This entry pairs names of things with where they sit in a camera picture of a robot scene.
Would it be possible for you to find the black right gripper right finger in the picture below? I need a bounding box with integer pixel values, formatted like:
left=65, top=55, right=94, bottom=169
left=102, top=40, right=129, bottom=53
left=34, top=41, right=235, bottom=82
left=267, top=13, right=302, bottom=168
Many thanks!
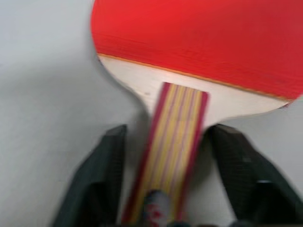
left=208, top=124, right=303, bottom=227

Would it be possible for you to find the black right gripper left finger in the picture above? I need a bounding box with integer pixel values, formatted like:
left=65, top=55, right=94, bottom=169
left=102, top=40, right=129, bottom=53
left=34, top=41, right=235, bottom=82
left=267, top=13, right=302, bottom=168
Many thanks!
left=52, top=124, right=129, bottom=227

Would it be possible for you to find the red table tennis paddle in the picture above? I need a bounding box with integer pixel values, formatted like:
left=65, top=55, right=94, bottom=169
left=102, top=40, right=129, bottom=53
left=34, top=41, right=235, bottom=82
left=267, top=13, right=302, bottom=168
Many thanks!
left=90, top=0, right=303, bottom=227

